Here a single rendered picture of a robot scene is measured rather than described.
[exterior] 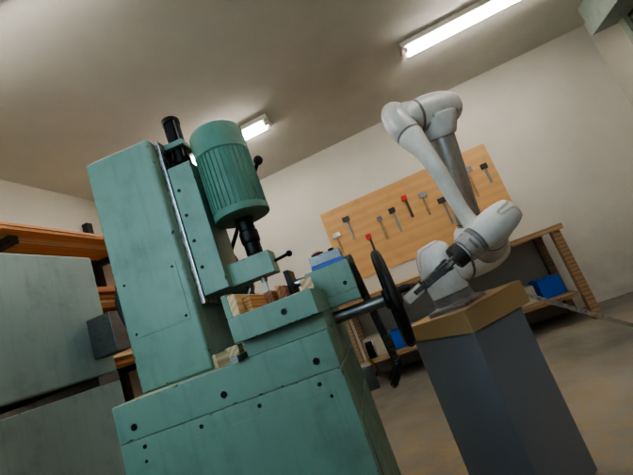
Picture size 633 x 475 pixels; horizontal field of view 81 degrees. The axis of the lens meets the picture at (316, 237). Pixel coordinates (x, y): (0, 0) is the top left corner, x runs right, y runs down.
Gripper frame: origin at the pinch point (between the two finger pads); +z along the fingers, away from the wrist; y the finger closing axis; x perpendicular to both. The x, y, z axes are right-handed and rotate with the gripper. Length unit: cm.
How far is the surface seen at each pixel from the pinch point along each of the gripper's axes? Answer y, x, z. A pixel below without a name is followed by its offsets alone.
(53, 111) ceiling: -82, -236, 89
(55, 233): -106, -185, 149
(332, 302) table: 15.2, -13.8, 19.8
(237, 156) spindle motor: 16, -66, 13
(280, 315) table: 36.1, -18.2, 29.1
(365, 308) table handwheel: 12.3, -6.6, 14.3
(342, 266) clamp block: 13.3, -19.8, 11.2
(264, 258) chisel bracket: 13.9, -36.8, 27.2
